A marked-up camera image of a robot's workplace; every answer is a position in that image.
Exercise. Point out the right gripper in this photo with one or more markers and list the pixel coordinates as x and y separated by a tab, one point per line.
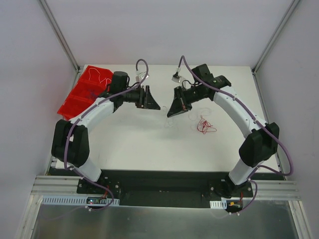
181	98

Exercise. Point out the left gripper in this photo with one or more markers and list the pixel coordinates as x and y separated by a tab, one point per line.
143	97

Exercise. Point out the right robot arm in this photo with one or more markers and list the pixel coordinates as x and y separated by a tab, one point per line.
260	137

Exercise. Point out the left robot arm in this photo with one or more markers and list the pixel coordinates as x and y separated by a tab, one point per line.
71	137

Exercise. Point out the red plastic bin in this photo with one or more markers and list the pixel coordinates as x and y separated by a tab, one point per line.
90	84

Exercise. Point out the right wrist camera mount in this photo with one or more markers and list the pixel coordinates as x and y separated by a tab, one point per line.
176	78

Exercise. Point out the right aluminium frame post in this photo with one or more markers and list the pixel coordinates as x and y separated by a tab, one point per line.
276	34

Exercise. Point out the aluminium frame post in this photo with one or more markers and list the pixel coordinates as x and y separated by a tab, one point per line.
58	33
276	34

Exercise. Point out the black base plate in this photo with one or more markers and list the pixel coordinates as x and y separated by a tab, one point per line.
166	188

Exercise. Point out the right white cable duct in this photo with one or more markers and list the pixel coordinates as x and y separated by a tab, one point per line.
225	204

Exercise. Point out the white cable duct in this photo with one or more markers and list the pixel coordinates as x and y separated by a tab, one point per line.
79	201
225	204

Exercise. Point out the left aluminium frame post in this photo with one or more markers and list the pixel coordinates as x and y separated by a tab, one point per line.
58	33

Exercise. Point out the left white cable duct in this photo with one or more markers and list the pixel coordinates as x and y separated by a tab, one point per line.
79	201

